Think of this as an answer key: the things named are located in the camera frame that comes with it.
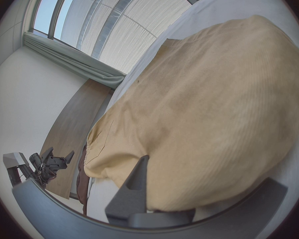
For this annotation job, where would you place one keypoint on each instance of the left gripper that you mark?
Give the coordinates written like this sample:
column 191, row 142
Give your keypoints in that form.
column 55, row 163

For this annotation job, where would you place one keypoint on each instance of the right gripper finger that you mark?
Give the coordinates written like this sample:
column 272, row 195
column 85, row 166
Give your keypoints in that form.
column 132, row 200

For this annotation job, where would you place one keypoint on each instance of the tan shorts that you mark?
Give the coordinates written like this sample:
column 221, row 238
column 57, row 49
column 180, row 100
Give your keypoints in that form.
column 201, row 121

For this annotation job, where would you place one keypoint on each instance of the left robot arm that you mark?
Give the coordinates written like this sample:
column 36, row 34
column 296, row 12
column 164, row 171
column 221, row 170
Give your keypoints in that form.
column 15, row 159

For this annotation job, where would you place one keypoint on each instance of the brown garment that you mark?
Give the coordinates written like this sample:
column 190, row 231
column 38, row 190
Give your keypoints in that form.
column 81, row 183

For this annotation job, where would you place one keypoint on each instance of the grey-green curtain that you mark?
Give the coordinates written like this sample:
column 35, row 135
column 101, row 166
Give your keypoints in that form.
column 72, row 58

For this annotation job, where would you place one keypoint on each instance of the window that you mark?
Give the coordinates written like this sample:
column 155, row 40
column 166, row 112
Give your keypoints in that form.
column 109, row 21

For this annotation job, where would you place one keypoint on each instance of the bed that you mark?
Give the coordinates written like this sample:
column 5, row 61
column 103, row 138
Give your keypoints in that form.
column 179, row 26

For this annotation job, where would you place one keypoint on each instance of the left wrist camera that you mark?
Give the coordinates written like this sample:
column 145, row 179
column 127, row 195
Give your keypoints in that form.
column 35, row 159

